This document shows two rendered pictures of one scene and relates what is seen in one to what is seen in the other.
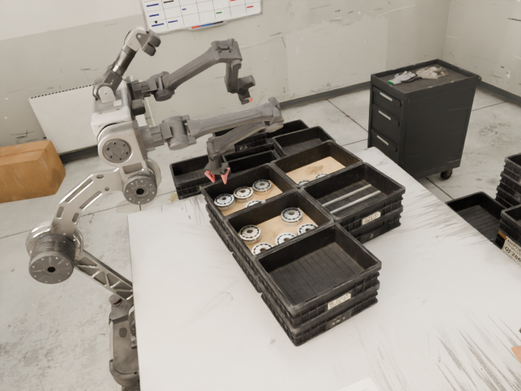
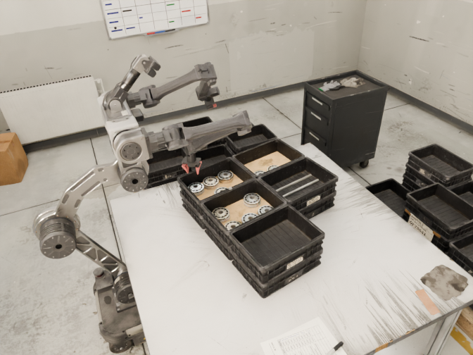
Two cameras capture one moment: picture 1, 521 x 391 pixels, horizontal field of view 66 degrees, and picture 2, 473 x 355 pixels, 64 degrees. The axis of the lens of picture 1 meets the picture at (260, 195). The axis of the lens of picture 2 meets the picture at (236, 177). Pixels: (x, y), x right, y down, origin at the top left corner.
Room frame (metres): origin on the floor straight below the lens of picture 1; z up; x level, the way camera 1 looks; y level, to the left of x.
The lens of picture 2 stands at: (-0.25, 0.21, 2.30)
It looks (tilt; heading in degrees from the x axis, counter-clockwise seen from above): 36 degrees down; 351
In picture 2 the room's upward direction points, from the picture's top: 3 degrees counter-clockwise
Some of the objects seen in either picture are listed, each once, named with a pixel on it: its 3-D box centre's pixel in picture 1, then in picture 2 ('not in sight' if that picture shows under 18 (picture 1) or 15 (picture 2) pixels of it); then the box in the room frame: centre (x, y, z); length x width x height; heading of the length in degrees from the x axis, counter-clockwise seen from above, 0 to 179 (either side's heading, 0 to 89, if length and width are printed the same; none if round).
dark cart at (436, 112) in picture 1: (415, 129); (340, 127); (2.83, -1.31, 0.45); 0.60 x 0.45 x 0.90; 103
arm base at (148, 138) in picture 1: (150, 137); (153, 141); (1.26, 0.35, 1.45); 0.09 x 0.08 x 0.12; 13
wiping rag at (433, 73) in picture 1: (432, 71); (352, 81); (2.90, -1.41, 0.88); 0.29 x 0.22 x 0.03; 103
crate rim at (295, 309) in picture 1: (316, 263); (276, 235); (1.08, -0.18, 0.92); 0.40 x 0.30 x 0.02; 113
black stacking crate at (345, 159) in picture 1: (315, 171); (267, 163); (1.79, -0.31, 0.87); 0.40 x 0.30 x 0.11; 113
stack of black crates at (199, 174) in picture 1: (205, 192); (167, 179); (2.48, 0.40, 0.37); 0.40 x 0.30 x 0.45; 103
